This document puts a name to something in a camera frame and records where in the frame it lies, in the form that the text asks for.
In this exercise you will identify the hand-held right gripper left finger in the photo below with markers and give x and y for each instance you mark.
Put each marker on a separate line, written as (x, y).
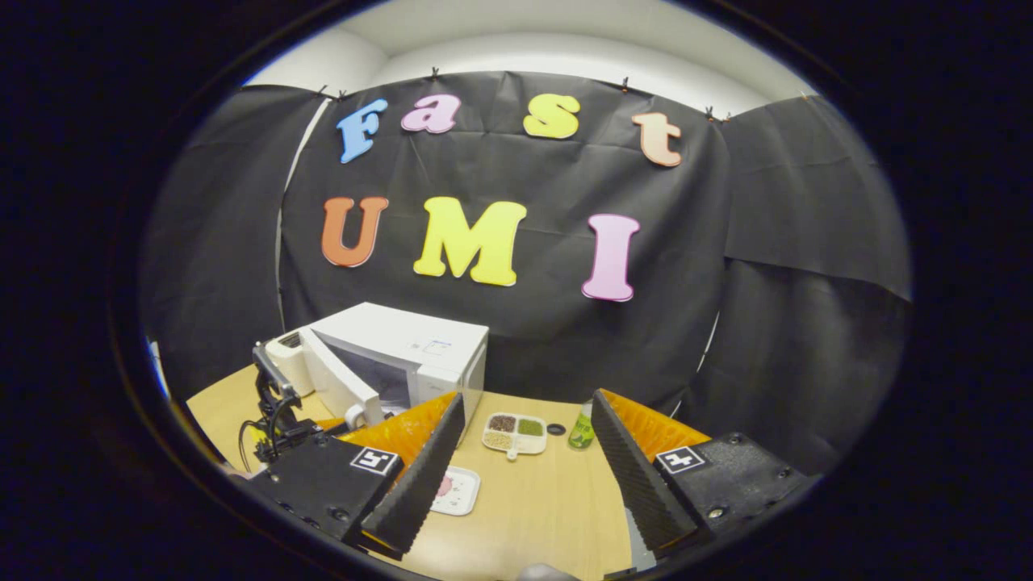
(420, 492)

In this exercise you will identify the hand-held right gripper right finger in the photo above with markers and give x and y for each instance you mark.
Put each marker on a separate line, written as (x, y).
(637, 484)

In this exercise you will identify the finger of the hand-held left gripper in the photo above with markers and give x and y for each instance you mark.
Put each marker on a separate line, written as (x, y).
(274, 375)

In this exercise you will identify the pink meat slice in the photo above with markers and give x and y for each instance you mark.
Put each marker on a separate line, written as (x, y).
(443, 486)

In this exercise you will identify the white rectangular plate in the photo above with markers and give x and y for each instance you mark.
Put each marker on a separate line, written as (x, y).
(464, 492)

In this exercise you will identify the white microwave oven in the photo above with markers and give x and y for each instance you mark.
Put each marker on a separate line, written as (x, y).
(403, 335)

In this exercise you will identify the small white appliance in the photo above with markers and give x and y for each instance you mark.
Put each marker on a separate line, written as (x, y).
(286, 363)

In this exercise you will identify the green drink bottle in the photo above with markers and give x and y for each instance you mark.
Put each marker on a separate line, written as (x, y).
(581, 436)

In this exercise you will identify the white divided dish with beans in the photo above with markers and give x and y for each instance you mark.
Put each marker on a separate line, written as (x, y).
(515, 433)

